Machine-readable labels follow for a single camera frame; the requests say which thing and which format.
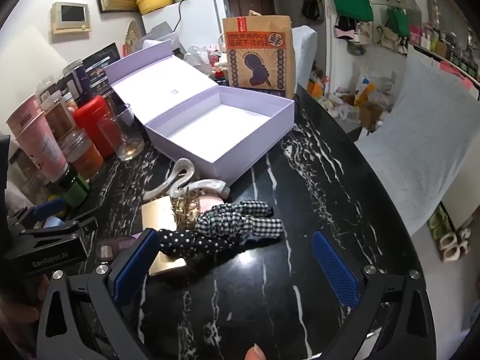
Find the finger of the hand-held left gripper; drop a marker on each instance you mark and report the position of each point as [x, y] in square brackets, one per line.
[48, 208]
[63, 228]

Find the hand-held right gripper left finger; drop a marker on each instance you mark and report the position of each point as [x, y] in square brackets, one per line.
[137, 266]

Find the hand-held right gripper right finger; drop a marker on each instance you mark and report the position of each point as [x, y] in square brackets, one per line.
[335, 270]

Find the black polka dot scrunchie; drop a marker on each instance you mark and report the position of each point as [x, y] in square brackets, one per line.
[180, 242]

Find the gold card box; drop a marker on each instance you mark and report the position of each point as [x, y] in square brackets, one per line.
[157, 213]

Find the pink round compact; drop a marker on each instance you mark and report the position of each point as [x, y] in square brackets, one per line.
[210, 202]

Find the pearl white hair claw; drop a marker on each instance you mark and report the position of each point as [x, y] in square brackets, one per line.
[180, 168]

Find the black white gingham scrunchie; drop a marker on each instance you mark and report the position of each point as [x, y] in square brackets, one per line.
[240, 219]

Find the lavender gift box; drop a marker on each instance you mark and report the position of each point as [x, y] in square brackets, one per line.
[210, 131]

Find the person's left hand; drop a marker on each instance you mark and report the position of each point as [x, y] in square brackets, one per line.
[18, 307]

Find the person's right hand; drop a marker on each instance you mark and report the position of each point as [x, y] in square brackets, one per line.
[255, 352]

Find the green bottle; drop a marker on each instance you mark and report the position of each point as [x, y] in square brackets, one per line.
[77, 191]

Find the glass jar with orange contents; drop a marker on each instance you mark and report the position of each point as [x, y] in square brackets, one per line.
[86, 161]

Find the gold hair clip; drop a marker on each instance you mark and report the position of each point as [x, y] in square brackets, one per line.
[183, 210]

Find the jar with brown contents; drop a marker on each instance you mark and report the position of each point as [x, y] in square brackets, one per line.
[60, 114]

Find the clear plastic cup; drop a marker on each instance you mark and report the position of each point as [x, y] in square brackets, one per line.
[127, 146]

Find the red canister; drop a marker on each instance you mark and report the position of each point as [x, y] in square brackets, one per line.
[92, 116]

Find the beige slippers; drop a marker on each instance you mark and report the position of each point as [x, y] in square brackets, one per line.
[453, 245]

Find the black printed box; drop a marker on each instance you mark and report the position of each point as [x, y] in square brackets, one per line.
[97, 63]

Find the cardboard box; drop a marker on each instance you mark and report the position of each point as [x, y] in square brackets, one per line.
[369, 116]

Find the grey cloth on chair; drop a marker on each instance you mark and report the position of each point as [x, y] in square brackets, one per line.
[423, 131]

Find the woven straw fan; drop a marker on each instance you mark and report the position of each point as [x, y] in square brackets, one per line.
[133, 37]

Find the grey plastic mailer bag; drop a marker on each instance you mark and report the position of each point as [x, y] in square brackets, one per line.
[161, 35]

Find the clear plastic bag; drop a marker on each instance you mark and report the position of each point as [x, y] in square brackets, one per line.
[197, 58]

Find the chair with white cover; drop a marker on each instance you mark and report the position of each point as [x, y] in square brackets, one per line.
[304, 52]

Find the brown printed paper bag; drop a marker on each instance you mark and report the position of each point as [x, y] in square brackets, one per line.
[258, 45]

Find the white refrigerator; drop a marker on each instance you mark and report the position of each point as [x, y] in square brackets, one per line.
[198, 18]

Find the row of small bottles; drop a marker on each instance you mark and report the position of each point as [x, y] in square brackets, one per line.
[446, 45]

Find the green tote bag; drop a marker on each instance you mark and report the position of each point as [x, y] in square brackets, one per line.
[397, 22]
[350, 5]

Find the dark brown door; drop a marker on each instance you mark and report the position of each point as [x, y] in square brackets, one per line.
[247, 0]

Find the beige wall control panel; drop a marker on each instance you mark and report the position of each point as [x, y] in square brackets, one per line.
[71, 15]

